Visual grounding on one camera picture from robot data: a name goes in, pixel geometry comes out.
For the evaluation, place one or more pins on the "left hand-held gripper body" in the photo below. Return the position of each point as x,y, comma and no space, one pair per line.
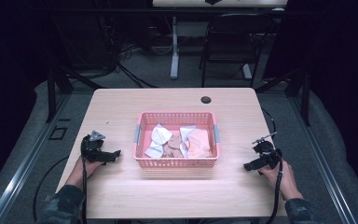
91,147

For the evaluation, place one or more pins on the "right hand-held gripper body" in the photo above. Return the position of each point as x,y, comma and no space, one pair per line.
266,152

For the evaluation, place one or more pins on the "person's left hand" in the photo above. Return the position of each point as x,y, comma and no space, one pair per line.
85,169

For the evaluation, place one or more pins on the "person's right hand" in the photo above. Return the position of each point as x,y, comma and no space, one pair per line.
282,181

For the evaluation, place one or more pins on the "white and blue cloth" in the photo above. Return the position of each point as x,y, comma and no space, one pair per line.
159,139
184,135

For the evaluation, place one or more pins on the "pink cloth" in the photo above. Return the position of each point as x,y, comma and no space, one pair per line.
199,143

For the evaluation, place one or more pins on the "brown cloth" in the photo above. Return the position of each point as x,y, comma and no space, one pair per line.
173,146

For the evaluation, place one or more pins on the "pink plastic basket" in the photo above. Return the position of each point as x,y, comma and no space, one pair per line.
176,163

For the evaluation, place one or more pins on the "black metal stand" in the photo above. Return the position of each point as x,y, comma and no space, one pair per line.
301,93
53,93

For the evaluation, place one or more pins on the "white desk foot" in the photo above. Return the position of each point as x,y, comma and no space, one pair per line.
246,71

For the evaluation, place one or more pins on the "black folding chair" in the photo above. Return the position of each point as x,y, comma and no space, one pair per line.
233,46

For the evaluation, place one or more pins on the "white desk leg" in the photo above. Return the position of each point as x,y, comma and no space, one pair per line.
174,46

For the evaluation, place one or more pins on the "aluminium floor rail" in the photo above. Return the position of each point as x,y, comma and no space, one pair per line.
21,174
323,161

